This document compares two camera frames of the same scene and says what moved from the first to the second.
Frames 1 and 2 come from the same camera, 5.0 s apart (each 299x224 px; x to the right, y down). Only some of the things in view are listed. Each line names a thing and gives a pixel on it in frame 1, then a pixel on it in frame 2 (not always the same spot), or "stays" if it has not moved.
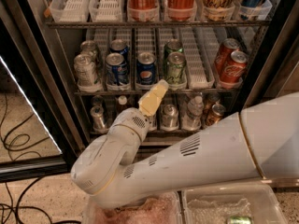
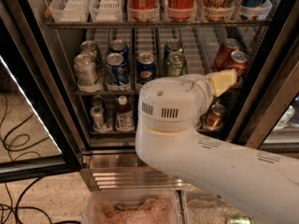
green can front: (175, 68) stays
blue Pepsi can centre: (146, 70) stays
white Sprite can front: (85, 69) stays
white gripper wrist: (132, 120) -> (173, 101)
